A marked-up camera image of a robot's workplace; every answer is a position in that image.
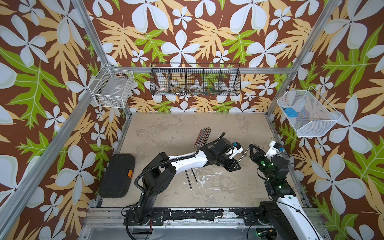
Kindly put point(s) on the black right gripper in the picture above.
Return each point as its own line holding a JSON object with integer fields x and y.
{"x": 258, "y": 156}

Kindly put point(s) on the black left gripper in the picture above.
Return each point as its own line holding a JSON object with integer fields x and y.
{"x": 230, "y": 166}

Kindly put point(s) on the red pencil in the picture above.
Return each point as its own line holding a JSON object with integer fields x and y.
{"x": 201, "y": 137}

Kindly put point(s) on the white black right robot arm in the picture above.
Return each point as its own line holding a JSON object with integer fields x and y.
{"x": 283, "y": 211}

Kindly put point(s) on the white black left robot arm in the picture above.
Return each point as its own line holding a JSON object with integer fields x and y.
{"x": 159, "y": 173}

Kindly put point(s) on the black pencil lying apart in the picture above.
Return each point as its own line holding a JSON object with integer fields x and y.
{"x": 189, "y": 181}

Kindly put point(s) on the blue object in basket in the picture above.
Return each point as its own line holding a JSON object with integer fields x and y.
{"x": 290, "y": 112}

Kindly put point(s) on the black tool case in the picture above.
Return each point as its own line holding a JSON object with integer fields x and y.
{"x": 118, "y": 176}

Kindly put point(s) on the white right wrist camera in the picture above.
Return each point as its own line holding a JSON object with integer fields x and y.
{"x": 274, "y": 150}

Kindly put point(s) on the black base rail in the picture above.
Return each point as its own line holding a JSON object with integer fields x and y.
{"x": 161, "y": 216}

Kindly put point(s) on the white wire basket right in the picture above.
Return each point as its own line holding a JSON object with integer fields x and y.
{"x": 316, "y": 115}

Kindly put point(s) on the white wire basket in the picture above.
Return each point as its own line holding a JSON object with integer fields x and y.
{"x": 111, "y": 87}
{"x": 316, "y": 115}

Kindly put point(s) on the black wire basket back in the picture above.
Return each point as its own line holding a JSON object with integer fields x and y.
{"x": 195, "y": 79}

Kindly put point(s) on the white wire basket left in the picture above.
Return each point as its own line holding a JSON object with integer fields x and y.
{"x": 111, "y": 87}

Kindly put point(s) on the aluminium frame post back right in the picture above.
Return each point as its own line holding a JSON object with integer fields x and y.
{"x": 313, "y": 35}

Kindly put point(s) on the aluminium frame post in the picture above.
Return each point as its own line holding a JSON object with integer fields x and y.
{"x": 313, "y": 35}
{"x": 96, "y": 43}

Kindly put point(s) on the aluminium frame post back left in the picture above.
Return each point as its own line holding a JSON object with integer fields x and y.
{"x": 96, "y": 43}

